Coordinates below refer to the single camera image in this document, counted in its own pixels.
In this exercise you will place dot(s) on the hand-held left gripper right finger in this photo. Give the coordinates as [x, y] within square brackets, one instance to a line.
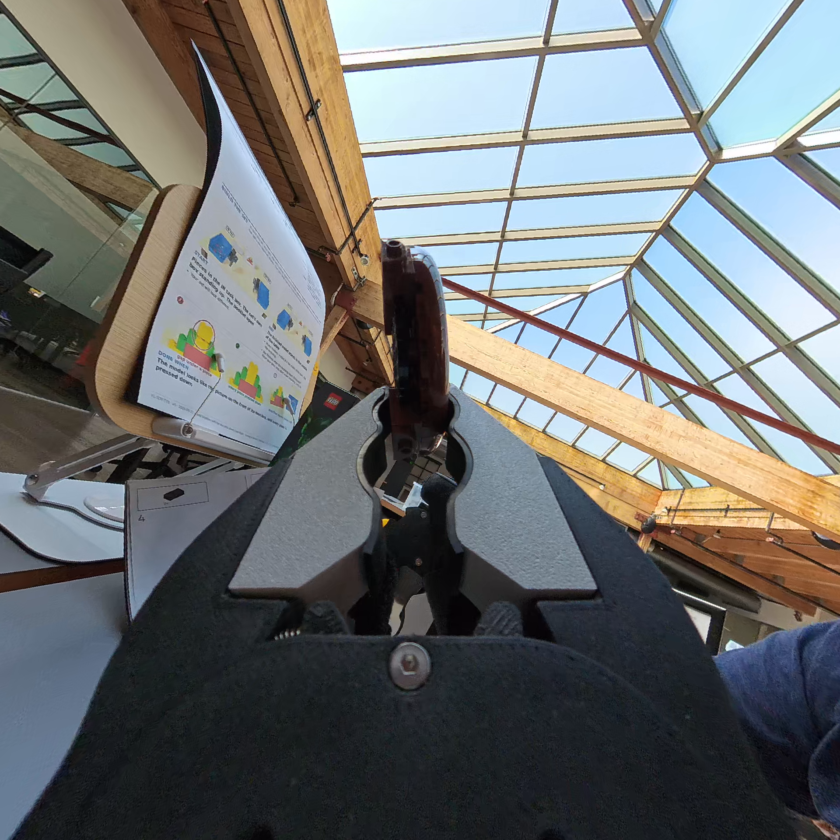
[518, 525]

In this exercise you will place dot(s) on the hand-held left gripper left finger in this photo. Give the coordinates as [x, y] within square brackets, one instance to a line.
[308, 518]

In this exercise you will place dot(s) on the brown round brick model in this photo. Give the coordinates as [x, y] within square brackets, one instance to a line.
[413, 328]

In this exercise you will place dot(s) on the black toy set box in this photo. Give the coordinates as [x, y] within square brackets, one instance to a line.
[321, 413]

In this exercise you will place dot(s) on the building instruction booklet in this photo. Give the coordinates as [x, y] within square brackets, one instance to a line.
[197, 544]

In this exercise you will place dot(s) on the wooden roof beam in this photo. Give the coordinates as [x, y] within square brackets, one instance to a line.
[656, 433]

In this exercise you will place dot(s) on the red ceiling pipe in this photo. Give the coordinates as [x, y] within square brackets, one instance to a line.
[656, 371]

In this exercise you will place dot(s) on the printed instruction sheet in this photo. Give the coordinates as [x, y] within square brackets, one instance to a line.
[249, 262]

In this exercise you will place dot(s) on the person in blue shirt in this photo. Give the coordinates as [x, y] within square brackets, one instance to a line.
[787, 709]

